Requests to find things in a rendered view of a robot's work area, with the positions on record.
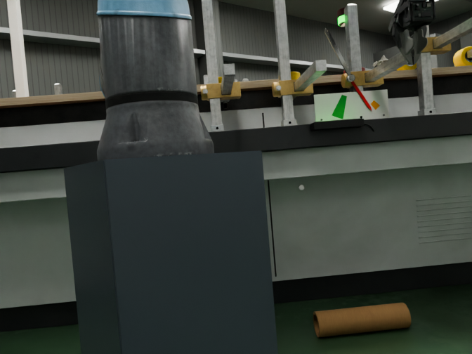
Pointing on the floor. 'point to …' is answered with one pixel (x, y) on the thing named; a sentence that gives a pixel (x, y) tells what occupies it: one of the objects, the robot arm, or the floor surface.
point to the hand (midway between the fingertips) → (411, 60)
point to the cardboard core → (361, 319)
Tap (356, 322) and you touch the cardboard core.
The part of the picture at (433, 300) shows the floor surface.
